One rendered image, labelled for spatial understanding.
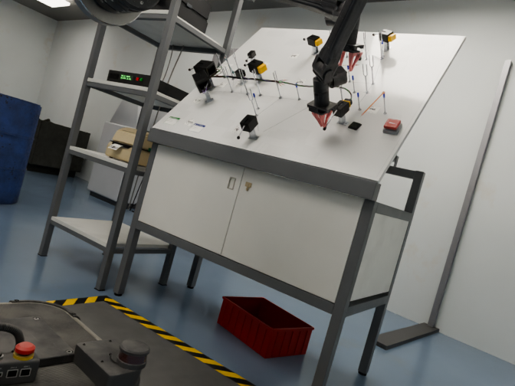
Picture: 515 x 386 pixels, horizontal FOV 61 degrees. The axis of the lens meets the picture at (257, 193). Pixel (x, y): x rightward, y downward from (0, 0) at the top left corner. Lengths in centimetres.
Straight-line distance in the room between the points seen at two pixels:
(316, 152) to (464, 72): 241
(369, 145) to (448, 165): 210
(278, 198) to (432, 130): 232
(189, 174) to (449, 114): 244
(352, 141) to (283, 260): 54
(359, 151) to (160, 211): 100
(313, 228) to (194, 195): 62
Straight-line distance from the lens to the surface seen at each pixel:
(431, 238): 373
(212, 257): 193
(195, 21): 259
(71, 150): 269
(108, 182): 547
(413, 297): 378
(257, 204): 181
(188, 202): 204
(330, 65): 158
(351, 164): 165
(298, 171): 168
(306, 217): 169
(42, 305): 146
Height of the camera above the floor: 77
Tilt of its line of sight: 2 degrees down
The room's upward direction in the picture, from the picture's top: 15 degrees clockwise
